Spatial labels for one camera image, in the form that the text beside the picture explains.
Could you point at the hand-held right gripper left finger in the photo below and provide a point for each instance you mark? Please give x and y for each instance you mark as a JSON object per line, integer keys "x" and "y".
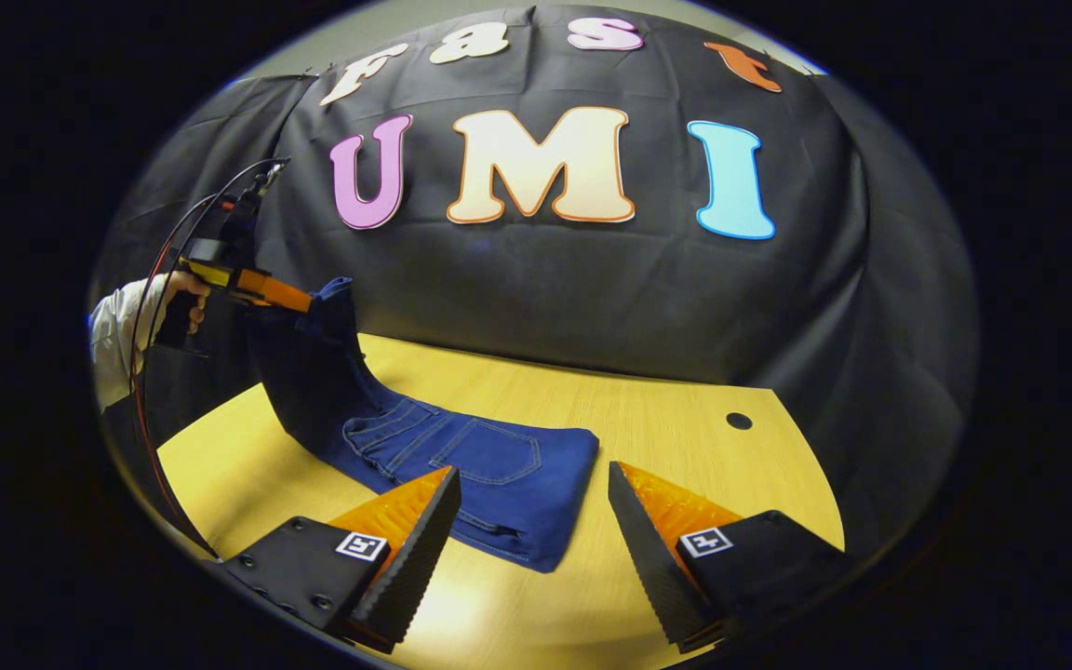
{"x": 415, "y": 568}

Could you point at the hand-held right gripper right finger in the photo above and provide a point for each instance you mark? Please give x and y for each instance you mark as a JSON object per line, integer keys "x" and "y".
{"x": 652, "y": 568}

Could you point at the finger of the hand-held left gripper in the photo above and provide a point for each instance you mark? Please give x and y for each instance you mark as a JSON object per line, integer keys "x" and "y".
{"x": 275, "y": 290}

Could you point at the blue jeans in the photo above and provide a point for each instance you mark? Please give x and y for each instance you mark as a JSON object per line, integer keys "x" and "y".
{"x": 462, "y": 456}

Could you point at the black backdrop cloth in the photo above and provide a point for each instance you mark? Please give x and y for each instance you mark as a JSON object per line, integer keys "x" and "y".
{"x": 592, "y": 279}

